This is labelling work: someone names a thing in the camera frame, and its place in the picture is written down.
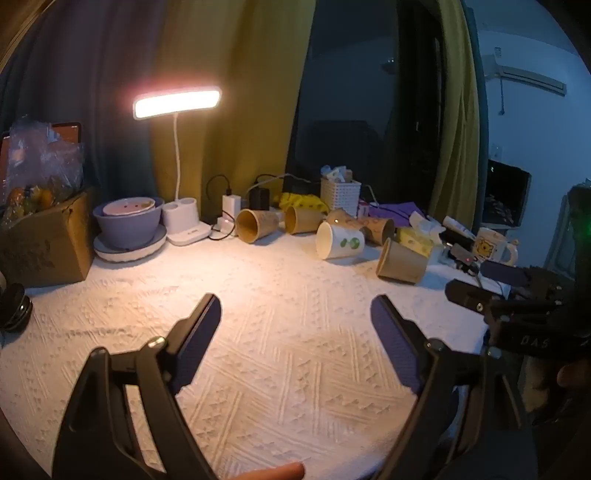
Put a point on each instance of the white air conditioner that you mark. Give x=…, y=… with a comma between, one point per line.
x=526, y=74

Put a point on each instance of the black power adapter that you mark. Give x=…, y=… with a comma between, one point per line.
x=259, y=197

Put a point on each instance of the white mug with bear print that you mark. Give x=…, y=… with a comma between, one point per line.
x=491, y=247

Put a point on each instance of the dark brown paper cup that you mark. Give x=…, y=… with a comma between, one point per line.
x=401, y=262

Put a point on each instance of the black round object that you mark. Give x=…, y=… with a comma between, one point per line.
x=13, y=308

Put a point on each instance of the yellow tissue pack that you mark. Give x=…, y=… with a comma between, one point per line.
x=415, y=241

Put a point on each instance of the yellow curtain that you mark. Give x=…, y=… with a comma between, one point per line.
x=455, y=115
x=231, y=101

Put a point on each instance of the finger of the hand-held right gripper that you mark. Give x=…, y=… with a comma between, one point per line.
x=505, y=273
x=468, y=297

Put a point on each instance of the white woven basket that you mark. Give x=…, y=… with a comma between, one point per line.
x=340, y=196

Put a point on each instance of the cardboard box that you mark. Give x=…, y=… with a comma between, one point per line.
x=44, y=249

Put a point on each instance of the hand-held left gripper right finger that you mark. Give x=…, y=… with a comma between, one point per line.
x=397, y=346

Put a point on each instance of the purple folder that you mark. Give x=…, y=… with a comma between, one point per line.
x=390, y=212

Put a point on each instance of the white tube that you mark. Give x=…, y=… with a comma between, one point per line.
x=457, y=226

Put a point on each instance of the white power strip with chargers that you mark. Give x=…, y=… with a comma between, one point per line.
x=217, y=184

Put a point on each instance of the white desk lamp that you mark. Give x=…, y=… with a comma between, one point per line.
x=178, y=104

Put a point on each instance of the white scalloped plate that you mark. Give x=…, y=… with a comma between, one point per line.
x=129, y=251

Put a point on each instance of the black monitor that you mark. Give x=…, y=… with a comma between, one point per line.
x=508, y=194

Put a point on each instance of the pink rimmed plate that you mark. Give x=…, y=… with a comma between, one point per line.
x=129, y=206

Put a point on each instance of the person's right hand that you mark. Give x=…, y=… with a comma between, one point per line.
x=571, y=374

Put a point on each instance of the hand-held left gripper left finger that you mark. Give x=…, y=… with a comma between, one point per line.
x=198, y=341

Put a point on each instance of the white charger plug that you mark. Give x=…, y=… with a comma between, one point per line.
x=231, y=204

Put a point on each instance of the clear plastic bag of fruit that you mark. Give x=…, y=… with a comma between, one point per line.
x=41, y=166

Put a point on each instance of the dark grey curtain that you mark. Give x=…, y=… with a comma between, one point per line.
x=78, y=78

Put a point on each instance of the wide brown paper cup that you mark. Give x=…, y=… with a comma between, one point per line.
x=255, y=225

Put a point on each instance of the white cup with green print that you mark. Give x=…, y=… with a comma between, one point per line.
x=339, y=241

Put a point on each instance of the person's left hand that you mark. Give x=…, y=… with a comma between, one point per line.
x=277, y=473

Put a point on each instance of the purple bowl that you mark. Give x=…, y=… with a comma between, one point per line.
x=127, y=226

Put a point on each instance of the white textured tablecloth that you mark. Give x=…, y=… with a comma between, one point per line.
x=277, y=286

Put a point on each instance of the yellow cloth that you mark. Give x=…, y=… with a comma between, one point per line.
x=300, y=201

